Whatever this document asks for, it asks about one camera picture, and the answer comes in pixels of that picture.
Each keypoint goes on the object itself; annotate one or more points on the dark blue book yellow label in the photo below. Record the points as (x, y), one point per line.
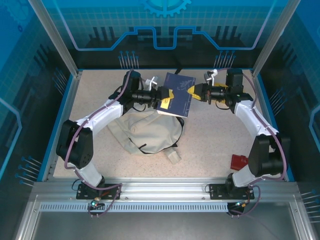
(180, 100)

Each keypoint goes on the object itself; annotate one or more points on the beige canvas backpack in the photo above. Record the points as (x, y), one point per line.
(150, 132)

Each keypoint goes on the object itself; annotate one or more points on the red wallet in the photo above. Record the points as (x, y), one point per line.
(238, 162)

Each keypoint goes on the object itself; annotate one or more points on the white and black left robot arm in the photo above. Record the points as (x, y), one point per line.
(90, 175)

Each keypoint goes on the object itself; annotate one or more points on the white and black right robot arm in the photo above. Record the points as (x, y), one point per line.
(250, 117)

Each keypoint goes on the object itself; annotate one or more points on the small connector with green light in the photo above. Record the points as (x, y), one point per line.
(94, 203)
(239, 205)

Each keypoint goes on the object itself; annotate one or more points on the steel lower shelf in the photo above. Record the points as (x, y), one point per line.
(162, 225)

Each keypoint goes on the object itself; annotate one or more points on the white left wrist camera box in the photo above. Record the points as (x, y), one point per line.
(151, 82)

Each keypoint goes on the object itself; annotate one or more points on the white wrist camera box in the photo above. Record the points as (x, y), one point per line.
(210, 77)
(151, 82)

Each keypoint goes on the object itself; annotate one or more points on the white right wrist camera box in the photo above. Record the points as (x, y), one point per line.
(210, 77)

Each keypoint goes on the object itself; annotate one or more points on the blue and aluminium side rail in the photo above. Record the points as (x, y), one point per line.
(68, 100)
(263, 100)

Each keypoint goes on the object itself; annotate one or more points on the aluminium enclosure post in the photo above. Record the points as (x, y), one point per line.
(59, 42)
(271, 42)

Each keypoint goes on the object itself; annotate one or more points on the aluminium frame rail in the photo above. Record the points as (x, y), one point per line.
(162, 190)

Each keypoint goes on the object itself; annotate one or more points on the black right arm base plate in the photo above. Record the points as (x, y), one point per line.
(216, 192)

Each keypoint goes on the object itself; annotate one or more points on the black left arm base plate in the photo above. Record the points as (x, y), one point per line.
(83, 194)

